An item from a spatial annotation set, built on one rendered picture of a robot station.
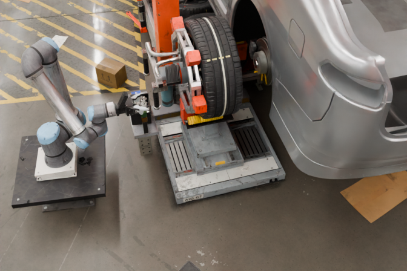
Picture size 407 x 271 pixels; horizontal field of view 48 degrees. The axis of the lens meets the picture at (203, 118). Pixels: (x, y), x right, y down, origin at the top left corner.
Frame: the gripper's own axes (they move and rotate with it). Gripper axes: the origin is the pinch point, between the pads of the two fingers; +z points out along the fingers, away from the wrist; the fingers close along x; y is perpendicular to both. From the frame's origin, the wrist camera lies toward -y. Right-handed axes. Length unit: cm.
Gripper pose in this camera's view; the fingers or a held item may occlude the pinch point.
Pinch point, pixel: (146, 100)
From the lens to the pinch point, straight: 290.8
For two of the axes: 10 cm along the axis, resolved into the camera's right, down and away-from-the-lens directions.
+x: 2.7, 6.9, -6.7
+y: 0.0, 7.0, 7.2
